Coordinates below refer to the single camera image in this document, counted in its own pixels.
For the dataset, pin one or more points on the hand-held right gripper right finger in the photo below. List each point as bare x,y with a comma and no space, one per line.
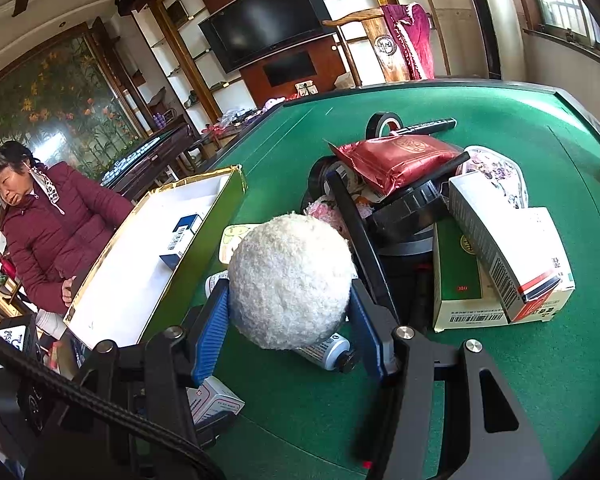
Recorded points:
370,330

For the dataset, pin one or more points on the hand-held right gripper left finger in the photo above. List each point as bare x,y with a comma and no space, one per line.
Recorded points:
210,330

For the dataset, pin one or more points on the white fluffy ball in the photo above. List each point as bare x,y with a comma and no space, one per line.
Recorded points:
290,280

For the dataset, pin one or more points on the green white medicine box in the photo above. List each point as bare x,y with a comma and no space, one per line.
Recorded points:
455,280

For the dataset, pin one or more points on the green gold-edged box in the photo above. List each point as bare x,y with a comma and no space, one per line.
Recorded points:
140,260

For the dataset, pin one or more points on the pink fluffy ball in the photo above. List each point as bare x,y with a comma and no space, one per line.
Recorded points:
325,212

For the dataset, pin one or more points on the white carton with barcode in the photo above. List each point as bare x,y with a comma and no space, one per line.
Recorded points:
495,240

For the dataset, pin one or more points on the red foil packet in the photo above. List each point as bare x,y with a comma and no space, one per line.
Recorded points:
405,160

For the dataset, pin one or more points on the grey labelled marker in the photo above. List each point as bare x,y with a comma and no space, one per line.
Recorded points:
325,352

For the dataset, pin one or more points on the small white medicine box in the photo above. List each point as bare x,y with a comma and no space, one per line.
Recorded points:
215,402

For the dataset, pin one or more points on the yellow cartoon case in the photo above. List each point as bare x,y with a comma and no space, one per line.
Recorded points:
232,242

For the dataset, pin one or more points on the blue white medicine box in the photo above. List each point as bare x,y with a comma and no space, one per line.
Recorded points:
180,240

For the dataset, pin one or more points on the black ribbed round lid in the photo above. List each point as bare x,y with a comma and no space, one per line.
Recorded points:
410,202

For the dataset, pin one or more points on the large black tape roll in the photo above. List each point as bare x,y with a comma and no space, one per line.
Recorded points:
316,175

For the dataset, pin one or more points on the dark wooden mahjong table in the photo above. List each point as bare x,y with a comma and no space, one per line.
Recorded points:
155,160

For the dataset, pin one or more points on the black marker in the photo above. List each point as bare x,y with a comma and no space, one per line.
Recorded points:
430,126
455,160

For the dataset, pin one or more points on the row of mahjong tiles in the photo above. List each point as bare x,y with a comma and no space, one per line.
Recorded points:
140,152

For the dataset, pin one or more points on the white floral pouch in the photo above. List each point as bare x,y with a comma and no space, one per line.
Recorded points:
495,170

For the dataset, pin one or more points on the small black tape roll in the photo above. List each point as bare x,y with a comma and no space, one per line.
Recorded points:
371,122

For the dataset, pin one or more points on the pink plush toy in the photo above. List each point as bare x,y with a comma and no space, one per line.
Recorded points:
272,105

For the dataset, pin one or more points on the white power strip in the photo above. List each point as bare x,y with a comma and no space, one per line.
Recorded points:
305,87

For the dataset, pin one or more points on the small cardboard box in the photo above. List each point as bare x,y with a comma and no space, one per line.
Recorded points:
344,80

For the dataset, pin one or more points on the wooden chair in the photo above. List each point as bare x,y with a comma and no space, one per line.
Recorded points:
382,50

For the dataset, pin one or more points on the magenta fringed cloth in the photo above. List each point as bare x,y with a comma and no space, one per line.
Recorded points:
410,40

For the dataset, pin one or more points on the black flat television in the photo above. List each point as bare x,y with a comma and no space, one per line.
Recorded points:
265,20

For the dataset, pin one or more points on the tall white air conditioner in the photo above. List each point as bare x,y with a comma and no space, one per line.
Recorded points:
480,20

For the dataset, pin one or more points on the floral wall painting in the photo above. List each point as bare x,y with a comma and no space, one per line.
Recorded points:
55,100

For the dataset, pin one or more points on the black rectangular wall panel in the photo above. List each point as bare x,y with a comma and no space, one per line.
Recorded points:
290,67

